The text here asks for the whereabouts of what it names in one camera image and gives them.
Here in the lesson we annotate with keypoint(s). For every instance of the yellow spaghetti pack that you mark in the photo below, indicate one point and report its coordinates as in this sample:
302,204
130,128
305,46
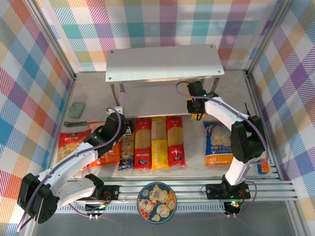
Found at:
160,152
193,117

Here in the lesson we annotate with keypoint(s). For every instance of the red spaghetti pack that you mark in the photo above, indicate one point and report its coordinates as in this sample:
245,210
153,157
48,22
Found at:
176,142
142,142

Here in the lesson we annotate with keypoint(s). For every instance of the dark blue spaghetti pack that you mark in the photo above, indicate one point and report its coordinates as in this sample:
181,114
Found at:
126,155

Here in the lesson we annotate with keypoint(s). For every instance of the orange pastatime pasta bag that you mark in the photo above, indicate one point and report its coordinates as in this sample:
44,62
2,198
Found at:
110,157

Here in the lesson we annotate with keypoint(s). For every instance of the blue orange pasta bag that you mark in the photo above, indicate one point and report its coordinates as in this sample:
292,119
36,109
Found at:
216,147

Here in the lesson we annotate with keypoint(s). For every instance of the red macaroni pasta bag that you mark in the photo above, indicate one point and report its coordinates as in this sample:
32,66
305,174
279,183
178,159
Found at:
67,147

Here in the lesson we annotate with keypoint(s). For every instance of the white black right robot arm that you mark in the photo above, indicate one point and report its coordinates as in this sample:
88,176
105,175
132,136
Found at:
221,108

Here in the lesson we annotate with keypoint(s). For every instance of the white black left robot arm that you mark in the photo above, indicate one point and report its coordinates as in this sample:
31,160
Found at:
73,159

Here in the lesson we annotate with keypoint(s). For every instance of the two-tier metal shelf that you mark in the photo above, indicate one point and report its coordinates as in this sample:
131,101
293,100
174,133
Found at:
162,61

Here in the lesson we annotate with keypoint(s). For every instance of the grey metal wrench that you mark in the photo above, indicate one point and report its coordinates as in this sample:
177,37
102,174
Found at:
73,123

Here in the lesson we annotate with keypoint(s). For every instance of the green sponge cloth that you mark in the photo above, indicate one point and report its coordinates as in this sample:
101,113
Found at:
76,110

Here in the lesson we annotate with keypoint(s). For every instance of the round cartoon print plate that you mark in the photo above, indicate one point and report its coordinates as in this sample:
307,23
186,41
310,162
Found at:
156,202

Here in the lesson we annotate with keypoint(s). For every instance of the black round controller board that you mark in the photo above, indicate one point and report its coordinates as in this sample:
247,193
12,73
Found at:
232,207
96,209

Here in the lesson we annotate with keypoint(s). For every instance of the orange blue small box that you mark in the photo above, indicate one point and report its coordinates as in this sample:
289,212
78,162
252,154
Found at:
262,168

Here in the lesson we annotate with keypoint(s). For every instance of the aluminium side rail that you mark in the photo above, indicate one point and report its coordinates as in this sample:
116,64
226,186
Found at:
256,98
63,110

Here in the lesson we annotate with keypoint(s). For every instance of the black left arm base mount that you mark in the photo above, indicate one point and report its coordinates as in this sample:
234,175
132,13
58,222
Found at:
112,193

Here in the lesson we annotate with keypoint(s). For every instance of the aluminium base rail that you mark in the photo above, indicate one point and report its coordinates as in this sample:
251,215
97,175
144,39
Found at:
187,190

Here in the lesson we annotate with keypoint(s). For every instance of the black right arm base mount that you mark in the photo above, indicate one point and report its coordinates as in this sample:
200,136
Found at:
214,191

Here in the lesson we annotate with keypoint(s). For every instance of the aluminium frame post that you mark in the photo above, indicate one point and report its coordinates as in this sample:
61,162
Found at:
266,37
50,37

